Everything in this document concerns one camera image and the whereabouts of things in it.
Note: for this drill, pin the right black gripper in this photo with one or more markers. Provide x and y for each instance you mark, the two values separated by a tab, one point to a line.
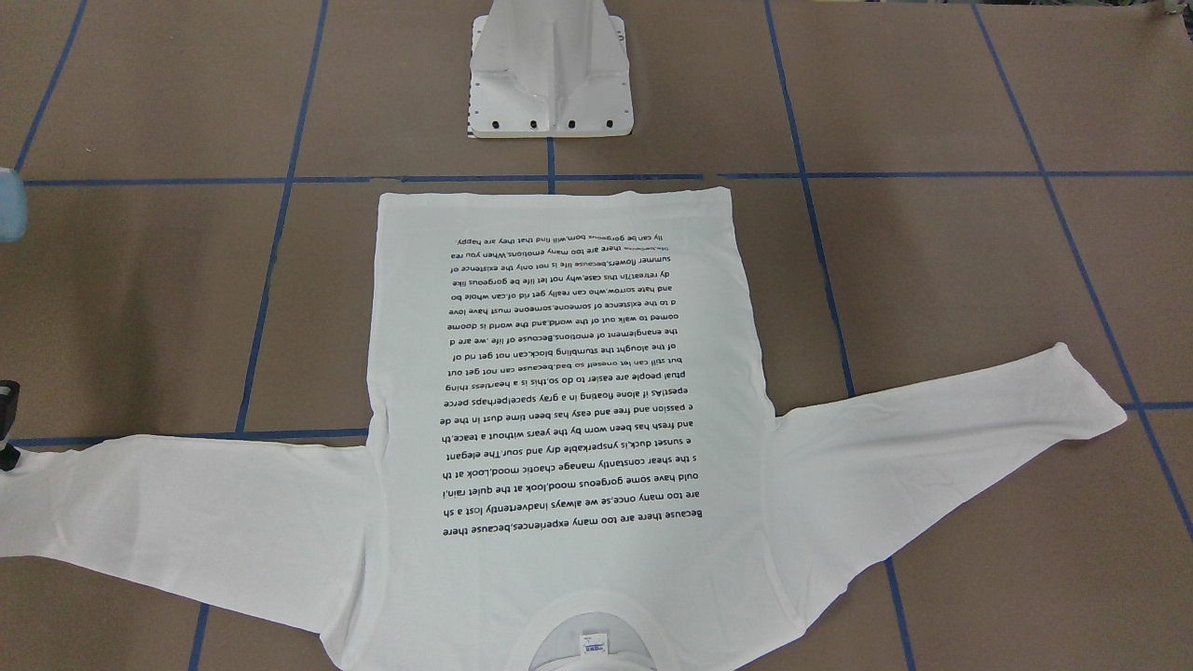
6	410

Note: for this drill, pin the white printed long-sleeve shirt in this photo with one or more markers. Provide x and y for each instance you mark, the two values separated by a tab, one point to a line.
572	461

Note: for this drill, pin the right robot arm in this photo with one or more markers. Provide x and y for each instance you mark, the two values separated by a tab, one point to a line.
13	228

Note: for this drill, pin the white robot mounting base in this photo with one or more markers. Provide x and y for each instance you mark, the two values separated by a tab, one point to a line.
554	69

